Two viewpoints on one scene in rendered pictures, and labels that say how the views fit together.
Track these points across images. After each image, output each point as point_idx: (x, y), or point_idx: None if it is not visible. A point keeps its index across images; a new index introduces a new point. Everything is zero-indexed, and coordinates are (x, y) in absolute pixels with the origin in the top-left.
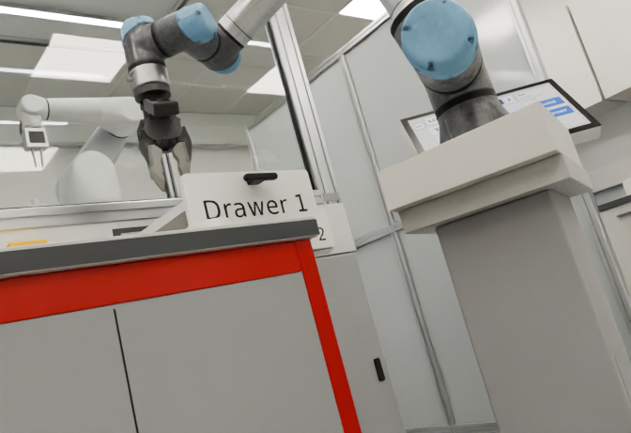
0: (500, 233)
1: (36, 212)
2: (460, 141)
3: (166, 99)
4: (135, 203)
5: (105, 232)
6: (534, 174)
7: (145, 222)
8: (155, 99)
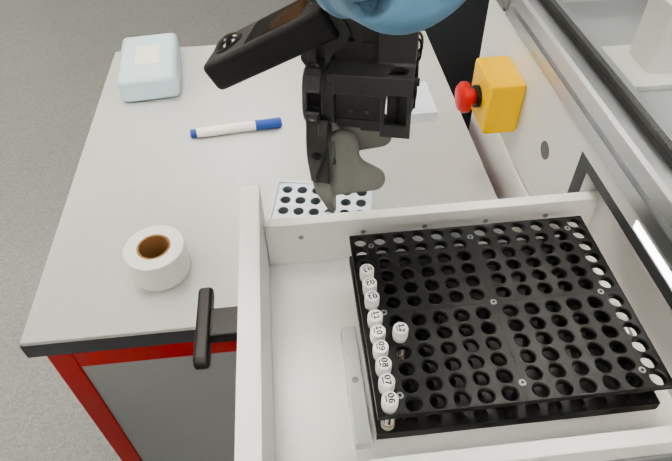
0: None
1: (538, 32)
2: None
3: (217, 44)
4: (628, 150)
5: (574, 146)
6: None
7: (621, 199)
8: (298, 6)
